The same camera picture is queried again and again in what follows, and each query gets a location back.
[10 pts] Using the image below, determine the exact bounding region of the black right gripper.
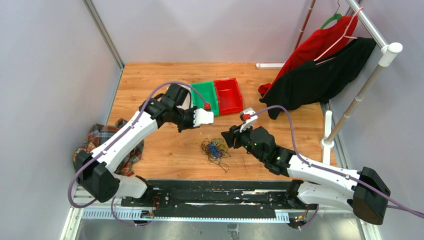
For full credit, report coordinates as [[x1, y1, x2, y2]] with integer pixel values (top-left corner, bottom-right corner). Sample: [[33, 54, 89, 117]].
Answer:
[[221, 121, 265, 163]]

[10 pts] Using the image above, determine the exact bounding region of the yellow cable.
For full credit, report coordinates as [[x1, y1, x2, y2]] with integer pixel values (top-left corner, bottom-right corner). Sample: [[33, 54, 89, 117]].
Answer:
[[210, 138, 229, 153]]

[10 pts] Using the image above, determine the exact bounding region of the brown cable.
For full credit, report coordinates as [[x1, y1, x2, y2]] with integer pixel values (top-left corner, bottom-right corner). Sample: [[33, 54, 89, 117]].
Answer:
[[199, 138, 232, 174]]

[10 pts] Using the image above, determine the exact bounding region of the blue cable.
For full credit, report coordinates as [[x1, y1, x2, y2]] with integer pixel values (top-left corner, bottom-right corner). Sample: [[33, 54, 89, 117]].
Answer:
[[205, 140, 226, 160]]

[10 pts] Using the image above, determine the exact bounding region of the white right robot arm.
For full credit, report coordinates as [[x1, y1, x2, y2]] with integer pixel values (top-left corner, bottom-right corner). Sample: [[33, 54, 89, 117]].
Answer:
[[221, 125, 391, 225]]

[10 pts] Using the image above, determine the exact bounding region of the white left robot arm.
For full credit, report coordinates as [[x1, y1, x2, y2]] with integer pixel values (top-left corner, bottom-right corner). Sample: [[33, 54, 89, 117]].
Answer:
[[67, 81, 214, 208]]

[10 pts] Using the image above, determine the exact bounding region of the red plastic bin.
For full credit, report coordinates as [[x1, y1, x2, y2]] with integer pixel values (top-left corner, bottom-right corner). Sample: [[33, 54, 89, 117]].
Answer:
[[213, 78, 243, 115]]

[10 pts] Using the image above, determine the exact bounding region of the green plastic bin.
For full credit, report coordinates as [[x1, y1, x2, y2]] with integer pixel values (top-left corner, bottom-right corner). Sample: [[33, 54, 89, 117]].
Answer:
[[191, 81, 220, 116]]

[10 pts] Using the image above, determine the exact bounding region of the plaid cloth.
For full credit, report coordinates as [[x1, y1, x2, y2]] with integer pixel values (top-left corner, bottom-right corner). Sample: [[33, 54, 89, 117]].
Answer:
[[72, 118, 145, 178]]

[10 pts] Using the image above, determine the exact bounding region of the black shirt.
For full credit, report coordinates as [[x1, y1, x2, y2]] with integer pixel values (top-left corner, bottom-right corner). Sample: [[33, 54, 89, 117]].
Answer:
[[259, 37, 376, 111]]

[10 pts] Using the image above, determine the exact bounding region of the red shirt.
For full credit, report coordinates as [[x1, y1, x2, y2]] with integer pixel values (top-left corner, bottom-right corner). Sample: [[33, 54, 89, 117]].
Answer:
[[275, 16, 358, 80]]

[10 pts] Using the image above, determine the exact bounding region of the pink hanger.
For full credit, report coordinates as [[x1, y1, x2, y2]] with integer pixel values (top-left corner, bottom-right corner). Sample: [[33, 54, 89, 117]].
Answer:
[[313, 7, 363, 62]]

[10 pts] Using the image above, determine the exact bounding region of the green hanger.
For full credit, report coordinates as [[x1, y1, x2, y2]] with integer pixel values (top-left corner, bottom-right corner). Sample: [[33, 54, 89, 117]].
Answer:
[[320, 0, 343, 30]]

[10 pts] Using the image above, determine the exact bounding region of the silver clothes rack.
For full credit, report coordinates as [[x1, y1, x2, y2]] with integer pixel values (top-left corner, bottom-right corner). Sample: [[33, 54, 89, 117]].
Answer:
[[291, 0, 404, 157]]

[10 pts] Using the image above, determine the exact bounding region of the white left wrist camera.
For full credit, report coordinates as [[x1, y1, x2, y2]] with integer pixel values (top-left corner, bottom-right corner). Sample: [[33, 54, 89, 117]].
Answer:
[[193, 108, 214, 128]]

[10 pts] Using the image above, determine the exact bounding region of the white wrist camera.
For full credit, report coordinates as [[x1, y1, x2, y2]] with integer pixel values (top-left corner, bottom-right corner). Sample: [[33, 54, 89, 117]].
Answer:
[[193, 108, 214, 128], [239, 107, 258, 132]]

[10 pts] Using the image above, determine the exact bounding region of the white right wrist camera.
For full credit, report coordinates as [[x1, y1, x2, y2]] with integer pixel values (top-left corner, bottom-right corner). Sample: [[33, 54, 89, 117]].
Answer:
[[239, 107, 258, 132]]

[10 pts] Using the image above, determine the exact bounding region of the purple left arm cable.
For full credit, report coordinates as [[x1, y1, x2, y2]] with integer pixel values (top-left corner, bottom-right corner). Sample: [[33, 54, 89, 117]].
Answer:
[[67, 81, 211, 228]]

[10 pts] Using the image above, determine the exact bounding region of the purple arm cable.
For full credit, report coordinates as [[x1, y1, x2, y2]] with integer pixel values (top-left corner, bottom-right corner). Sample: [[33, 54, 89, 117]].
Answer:
[[251, 105, 424, 229], [67, 81, 211, 228]]

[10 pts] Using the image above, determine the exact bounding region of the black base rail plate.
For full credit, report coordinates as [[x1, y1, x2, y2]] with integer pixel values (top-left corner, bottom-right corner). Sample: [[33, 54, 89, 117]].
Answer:
[[116, 179, 317, 219]]

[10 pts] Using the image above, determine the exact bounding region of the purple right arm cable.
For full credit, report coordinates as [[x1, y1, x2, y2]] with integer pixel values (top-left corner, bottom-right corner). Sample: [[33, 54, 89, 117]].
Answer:
[[251, 105, 424, 229]]

